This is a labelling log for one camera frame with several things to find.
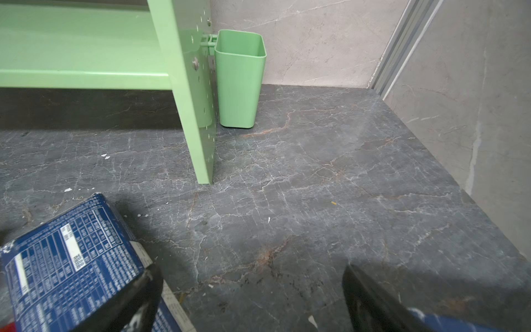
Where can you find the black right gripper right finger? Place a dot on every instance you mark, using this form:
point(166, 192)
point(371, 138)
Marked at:
point(372, 308)

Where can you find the long blue spaghetti box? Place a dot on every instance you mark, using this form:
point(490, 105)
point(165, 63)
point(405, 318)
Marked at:
point(63, 271)

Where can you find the blue Barilla rigatoni box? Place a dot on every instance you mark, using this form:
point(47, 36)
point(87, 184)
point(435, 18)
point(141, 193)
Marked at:
point(442, 323)

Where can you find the green metal shelf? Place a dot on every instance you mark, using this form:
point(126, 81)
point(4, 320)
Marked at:
point(157, 45)

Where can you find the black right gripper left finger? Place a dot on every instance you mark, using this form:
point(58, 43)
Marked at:
point(133, 308)

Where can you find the green plastic cup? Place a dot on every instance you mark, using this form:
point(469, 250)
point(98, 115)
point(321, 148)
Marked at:
point(240, 59)

